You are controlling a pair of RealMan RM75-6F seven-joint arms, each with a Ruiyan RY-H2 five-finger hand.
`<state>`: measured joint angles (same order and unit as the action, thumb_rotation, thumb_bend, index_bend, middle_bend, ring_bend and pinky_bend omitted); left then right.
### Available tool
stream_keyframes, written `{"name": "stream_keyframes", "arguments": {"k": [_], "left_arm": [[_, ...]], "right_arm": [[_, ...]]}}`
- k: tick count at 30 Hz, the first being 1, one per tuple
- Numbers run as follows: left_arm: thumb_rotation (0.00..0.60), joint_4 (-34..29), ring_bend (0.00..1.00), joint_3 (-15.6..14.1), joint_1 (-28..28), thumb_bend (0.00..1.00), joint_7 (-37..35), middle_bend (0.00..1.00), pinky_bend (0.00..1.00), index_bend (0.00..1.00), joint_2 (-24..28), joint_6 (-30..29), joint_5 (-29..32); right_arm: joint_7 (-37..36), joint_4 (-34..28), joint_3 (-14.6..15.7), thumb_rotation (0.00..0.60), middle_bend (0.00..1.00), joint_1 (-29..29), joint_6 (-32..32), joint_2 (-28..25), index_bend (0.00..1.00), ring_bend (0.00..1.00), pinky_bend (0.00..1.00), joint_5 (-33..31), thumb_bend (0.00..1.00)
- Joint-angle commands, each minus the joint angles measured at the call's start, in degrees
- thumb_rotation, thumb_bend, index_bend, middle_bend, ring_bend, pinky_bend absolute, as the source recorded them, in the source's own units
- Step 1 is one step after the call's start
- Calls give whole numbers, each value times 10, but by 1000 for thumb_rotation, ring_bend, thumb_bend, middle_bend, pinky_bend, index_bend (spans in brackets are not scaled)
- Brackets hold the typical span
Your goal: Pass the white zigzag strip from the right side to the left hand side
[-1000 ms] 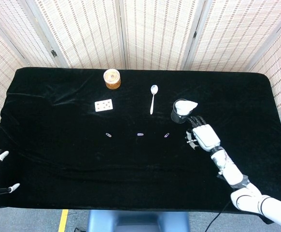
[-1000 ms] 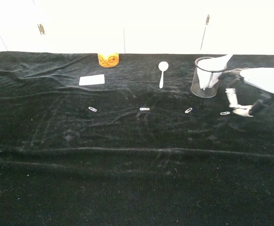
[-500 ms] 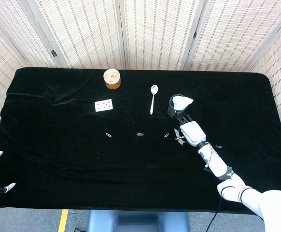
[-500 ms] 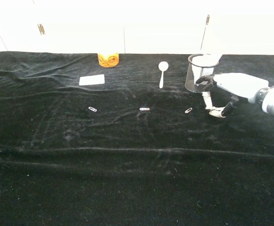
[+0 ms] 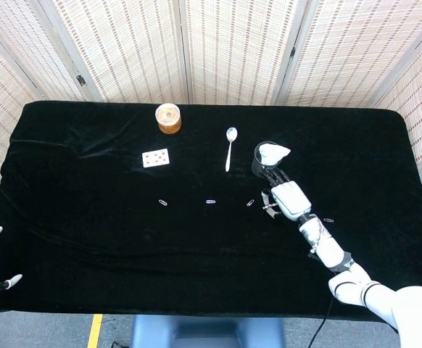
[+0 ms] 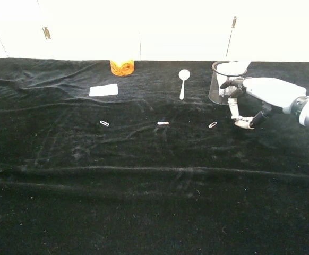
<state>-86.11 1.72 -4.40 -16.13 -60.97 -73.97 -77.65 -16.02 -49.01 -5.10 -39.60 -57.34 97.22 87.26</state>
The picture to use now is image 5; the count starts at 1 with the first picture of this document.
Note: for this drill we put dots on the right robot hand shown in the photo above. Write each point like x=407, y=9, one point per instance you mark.
x=290, y=199

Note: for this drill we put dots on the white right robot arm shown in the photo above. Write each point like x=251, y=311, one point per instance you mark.
x=327, y=246

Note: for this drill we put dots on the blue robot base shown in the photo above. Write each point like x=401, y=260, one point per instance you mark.
x=207, y=331

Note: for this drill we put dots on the black mesh pen cup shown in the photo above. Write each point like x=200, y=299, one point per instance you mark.
x=256, y=168

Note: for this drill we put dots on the white crumpled cloth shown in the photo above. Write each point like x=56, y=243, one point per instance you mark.
x=274, y=152

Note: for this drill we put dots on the white plastic spoon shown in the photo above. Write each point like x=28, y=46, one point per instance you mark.
x=231, y=134

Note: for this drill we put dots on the black velvet tablecloth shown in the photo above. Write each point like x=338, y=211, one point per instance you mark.
x=124, y=253

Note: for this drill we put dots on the white playing card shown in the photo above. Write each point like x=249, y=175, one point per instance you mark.
x=156, y=158

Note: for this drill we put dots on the yellow floor tape strip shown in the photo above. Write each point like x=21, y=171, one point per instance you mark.
x=95, y=331

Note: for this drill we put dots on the clear jar of rubber bands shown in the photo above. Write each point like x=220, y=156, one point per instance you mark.
x=168, y=117

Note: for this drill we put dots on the metal screen hinge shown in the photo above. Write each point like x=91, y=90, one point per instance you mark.
x=293, y=51
x=81, y=79

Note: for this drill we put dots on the woven folding screen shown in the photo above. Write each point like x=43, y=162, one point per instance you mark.
x=211, y=54

